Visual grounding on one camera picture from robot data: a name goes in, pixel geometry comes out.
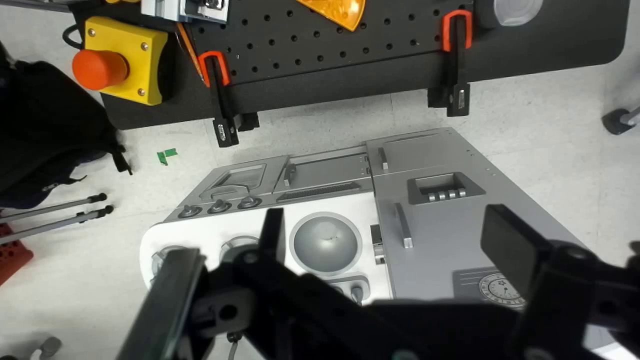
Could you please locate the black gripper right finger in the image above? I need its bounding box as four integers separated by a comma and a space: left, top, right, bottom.
481, 204, 640, 360

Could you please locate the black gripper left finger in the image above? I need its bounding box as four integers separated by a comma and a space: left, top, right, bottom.
116, 249, 209, 360

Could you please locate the grey round robot base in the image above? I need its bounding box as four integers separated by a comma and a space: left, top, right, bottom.
474, 0, 545, 28

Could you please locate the lower metal tripod leg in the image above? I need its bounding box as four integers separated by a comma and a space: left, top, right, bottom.
0, 206, 115, 244

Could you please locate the metal tripod leg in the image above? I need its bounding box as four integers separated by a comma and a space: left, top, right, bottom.
0, 193, 109, 222
0, 206, 115, 244

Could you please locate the upper metal tripod leg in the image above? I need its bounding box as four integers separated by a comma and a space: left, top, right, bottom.
0, 193, 109, 222

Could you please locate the red perforated plate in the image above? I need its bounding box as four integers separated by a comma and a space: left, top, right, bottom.
0, 240, 34, 287

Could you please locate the green tape marker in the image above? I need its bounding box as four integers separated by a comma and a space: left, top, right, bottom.
156, 148, 178, 167

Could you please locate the left orange black clamp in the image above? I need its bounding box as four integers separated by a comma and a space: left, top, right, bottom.
199, 51, 260, 148

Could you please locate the orange black clamp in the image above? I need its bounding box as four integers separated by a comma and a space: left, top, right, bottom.
429, 10, 474, 117
199, 51, 260, 148

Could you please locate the right orange black clamp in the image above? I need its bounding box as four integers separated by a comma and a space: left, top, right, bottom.
429, 10, 474, 117

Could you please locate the black backpack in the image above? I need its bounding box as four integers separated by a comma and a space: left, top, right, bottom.
0, 45, 133, 210

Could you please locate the yellow emergency stop box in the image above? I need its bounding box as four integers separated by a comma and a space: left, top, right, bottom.
73, 16, 168, 107

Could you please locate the black perforated mounting board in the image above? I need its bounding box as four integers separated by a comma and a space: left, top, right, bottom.
69, 0, 633, 132

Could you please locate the white grey device box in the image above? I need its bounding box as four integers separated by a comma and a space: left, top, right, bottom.
141, 0, 231, 25

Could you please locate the orange plastic piece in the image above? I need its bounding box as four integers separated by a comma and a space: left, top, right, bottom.
299, 0, 369, 33

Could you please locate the grey cabinet door handle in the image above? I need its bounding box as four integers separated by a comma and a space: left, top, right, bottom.
396, 204, 415, 250

